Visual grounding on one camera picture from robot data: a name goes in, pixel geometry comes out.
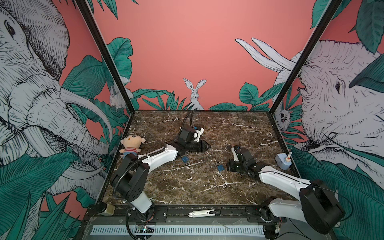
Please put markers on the small green circuit board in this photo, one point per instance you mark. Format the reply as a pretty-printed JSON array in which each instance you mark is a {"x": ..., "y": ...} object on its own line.
[{"x": 144, "y": 230}]

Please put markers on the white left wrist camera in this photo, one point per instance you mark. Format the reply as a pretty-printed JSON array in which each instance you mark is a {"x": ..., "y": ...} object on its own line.
[{"x": 198, "y": 132}]

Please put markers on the white utility knife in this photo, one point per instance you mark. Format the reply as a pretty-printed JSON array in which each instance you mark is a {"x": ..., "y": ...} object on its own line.
[{"x": 204, "y": 213}]

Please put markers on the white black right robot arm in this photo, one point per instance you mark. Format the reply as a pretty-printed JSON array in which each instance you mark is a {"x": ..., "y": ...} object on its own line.
[{"x": 314, "y": 203}]

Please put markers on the white slotted cable duct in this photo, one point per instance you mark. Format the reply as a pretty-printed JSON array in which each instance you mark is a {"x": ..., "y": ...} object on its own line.
[{"x": 178, "y": 230}]

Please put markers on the blue padlock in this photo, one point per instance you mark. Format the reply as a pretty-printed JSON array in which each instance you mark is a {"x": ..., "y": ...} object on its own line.
[
  {"x": 220, "y": 167},
  {"x": 185, "y": 159}
]

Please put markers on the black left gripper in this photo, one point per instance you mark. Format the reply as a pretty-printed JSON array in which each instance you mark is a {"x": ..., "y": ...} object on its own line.
[{"x": 205, "y": 145}]

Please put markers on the black left frame post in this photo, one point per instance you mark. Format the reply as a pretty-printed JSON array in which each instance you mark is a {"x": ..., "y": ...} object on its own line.
[{"x": 99, "y": 40}]

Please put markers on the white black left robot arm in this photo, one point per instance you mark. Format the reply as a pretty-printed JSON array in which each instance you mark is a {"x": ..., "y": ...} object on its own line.
[{"x": 131, "y": 176}]

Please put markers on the black front mounting rail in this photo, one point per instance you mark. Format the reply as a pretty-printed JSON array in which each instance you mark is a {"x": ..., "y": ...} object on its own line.
[{"x": 166, "y": 212}]

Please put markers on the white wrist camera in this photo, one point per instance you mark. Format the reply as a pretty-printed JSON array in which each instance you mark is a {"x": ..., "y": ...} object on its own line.
[
  {"x": 233, "y": 150},
  {"x": 198, "y": 132}
]

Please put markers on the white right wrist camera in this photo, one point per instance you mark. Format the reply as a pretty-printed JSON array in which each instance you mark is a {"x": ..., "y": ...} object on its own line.
[{"x": 233, "y": 150}]

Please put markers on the plush doll striped shirt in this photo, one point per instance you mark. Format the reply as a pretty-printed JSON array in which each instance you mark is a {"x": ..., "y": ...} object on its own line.
[{"x": 131, "y": 145}]

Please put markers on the black frame post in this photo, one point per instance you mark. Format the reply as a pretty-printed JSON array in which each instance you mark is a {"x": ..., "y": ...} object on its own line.
[
  {"x": 99, "y": 40},
  {"x": 317, "y": 33}
]

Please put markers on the black right frame post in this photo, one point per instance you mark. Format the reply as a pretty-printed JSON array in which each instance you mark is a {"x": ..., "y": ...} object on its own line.
[{"x": 317, "y": 33}]

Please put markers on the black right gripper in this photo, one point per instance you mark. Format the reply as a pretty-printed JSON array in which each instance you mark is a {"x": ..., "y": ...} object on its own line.
[{"x": 230, "y": 168}]

